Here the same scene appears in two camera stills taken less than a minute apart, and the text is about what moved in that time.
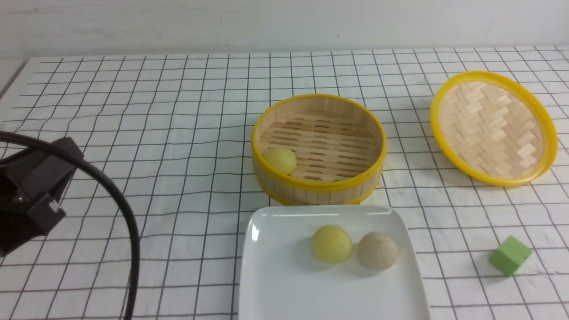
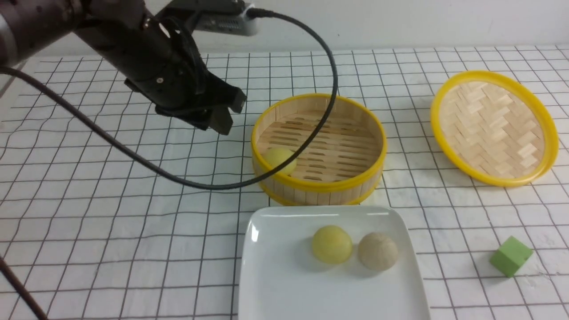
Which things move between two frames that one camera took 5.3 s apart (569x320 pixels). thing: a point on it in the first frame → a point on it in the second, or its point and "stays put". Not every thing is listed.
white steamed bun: [377, 251] stays put
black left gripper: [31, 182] → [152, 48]
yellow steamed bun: [332, 244] stays put
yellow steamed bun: [282, 160] stays put
